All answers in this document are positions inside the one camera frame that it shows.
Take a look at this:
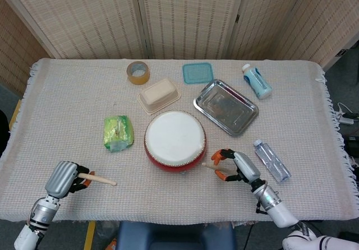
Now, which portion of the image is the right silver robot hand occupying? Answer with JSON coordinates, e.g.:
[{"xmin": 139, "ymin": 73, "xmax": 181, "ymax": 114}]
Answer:
[{"xmin": 210, "ymin": 148, "xmax": 266, "ymax": 189}]

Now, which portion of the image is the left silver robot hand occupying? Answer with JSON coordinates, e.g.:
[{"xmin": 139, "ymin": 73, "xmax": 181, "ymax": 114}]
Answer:
[{"xmin": 44, "ymin": 161, "xmax": 95, "ymax": 198}]

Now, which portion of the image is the wooden drumstick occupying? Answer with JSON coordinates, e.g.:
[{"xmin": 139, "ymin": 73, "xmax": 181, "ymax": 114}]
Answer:
[
  {"xmin": 78, "ymin": 173, "xmax": 117, "ymax": 186},
  {"xmin": 201, "ymin": 162, "xmax": 225, "ymax": 172}
]

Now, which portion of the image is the stainless steel tray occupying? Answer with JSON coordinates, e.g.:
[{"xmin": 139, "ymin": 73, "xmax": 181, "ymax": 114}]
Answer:
[{"xmin": 192, "ymin": 78, "xmax": 259, "ymax": 137}]

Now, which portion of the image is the red drum with white skin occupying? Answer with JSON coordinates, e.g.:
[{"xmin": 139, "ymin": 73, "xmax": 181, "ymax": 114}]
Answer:
[{"xmin": 144, "ymin": 110, "xmax": 208, "ymax": 174}]

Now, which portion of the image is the clear plastic water bottle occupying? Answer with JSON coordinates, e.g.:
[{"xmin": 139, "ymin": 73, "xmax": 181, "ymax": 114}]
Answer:
[{"xmin": 253, "ymin": 139, "xmax": 292, "ymax": 183}]

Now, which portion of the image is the black rounded object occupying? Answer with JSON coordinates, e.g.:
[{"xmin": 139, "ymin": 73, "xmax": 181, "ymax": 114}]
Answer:
[{"xmin": 0, "ymin": 110, "xmax": 11, "ymax": 157}]

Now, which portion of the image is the green plastic snack packet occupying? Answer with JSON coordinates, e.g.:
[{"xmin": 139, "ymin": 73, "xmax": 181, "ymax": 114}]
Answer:
[{"xmin": 103, "ymin": 114, "xmax": 135, "ymax": 152}]

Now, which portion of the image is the white and blue lotion bottle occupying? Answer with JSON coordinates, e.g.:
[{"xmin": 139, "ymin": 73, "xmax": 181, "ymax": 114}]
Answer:
[{"xmin": 242, "ymin": 63, "xmax": 273, "ymax": 100}]

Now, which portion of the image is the beige woven tablecloth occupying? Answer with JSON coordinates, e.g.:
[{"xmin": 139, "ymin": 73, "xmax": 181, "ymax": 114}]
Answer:
[{"xmin": 0, "ymin": 58, "xmax": 355, "ymax": 223}]

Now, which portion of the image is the dark blue padded seat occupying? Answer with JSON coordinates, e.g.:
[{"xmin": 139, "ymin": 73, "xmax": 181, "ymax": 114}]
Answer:
[{"xmin": 116, "ymin": 221, "xmax": 237, "ymax": 250}]

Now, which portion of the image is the teal plastic container lid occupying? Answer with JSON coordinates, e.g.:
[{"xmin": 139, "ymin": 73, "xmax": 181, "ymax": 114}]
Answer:
[{"xmin": 182, "ymin": 62, "xmax": 215, "ymax": 85}]

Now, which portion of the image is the black equipment box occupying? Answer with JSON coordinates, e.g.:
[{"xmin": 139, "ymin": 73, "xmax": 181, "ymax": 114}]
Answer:
[{"xmin": 344, "ymin": 134, "xmax": 359, "ymax": 166}]

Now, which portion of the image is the white power strip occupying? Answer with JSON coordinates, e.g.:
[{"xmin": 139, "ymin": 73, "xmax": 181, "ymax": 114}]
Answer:
[{"xmin": 338, "ymin": 112, "xmax": 356, "ymax": 125}]

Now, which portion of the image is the beige plastic food container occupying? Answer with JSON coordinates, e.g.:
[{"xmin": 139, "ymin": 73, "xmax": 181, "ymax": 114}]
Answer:
[{"xmin": 136, "ymin": 77, "xmax": 182, "ymax": 114}]

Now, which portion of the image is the brown packing tape roll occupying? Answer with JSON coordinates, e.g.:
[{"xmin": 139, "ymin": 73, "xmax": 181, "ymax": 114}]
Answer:
[{"xmin": 126, "ymin": 61, "xmax": 151, "ymax": 86}]

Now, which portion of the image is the woven folding screen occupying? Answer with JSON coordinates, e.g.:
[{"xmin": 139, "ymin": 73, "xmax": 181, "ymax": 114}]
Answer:
[{"xmin": 0, "ymin": 0, "xmax": 359, "ymax": 94}]

